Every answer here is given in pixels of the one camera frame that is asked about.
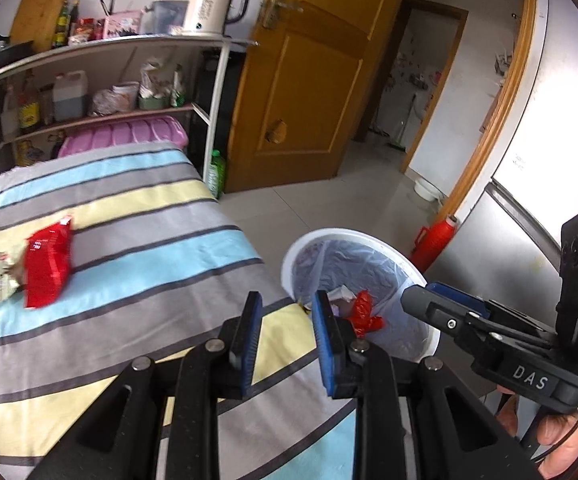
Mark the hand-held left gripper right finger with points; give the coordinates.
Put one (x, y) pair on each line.
(325, 345)

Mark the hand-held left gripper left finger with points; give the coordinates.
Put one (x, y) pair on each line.
(250, 345)

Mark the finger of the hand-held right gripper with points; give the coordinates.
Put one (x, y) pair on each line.
(434, 310)
(461, 300)

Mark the white round bin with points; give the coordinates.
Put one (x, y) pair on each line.
(419, 345)

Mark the red wrapper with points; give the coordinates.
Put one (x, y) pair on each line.
(364, 310)

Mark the person's right hand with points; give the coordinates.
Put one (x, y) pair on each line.
(559, 435)

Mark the white crumpled wrapper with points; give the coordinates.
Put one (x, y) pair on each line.
(341, 294)

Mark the red thermos flask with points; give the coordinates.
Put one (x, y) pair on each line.
(434, 242)

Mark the translucent bin liner bag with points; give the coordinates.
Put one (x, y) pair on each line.
(359, 265)

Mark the white floor bowl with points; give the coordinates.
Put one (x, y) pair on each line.
(426, 189)

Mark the striped blanket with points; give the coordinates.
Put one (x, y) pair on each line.
(144, 240)

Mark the green drink bottle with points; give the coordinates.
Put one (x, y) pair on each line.
(216, 175)

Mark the silver refrigerator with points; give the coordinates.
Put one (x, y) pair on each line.
(544, 135)

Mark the red snack packet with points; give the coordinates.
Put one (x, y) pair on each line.
(46, 265)

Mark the beige crumpled wrapper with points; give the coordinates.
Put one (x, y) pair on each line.
(1, 285)

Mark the wooden door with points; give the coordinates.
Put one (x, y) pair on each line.
(309, 85)

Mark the green bowl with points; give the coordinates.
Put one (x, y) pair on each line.
(153, 102)

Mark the green white spray bottle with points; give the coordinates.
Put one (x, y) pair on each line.
(178, 87)

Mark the white plastic tub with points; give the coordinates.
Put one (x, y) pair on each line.
(125, 96)

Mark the clear crumpled plastic bag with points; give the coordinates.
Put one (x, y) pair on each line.
(104, 104)

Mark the white printed bag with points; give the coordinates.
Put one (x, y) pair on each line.
(155, 77)

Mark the yellow bag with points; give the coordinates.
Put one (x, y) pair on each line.
(31, 152)

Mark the dark liquid plastic jug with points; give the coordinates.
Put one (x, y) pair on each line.
(70, 100)

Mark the yellow label bottle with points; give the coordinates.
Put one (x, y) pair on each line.
(29, 110)

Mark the white metal shelving rack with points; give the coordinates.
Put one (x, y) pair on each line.
(119, 47)

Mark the clear plastic pitcher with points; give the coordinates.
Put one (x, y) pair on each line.
(166, 17)

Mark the white electric kettle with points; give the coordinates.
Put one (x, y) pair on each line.
(209, 7)

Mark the pink utensil box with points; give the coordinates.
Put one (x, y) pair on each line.
(121, 25)

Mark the red seasoning packet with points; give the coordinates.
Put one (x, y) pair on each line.
(86, 30)

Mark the green label sauce bottle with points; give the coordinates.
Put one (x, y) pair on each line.
(60, 27)

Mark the dark sauce bottle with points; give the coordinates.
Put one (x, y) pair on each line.
(74, 17)

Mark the black frying pan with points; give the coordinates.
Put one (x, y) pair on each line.
(4, 57)

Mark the wooden cutting board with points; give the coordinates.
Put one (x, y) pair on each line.
(39, 10)

